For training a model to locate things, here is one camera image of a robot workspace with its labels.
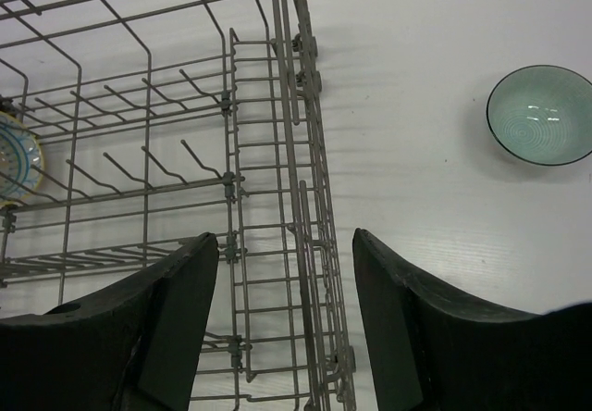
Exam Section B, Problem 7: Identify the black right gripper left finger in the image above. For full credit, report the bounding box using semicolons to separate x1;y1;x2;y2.
1;232;219;410

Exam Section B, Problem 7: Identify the grey wire dish rack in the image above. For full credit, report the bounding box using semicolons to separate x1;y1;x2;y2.
1;0;357;410

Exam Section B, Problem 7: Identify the blue yellow sun bowl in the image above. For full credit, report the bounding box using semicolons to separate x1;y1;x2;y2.
1;111;44;207

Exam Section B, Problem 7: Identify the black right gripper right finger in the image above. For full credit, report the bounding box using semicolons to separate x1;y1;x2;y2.
352;229;591;410

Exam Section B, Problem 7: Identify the teal green bowl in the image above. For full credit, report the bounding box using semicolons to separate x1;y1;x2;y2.
486;65;591;167

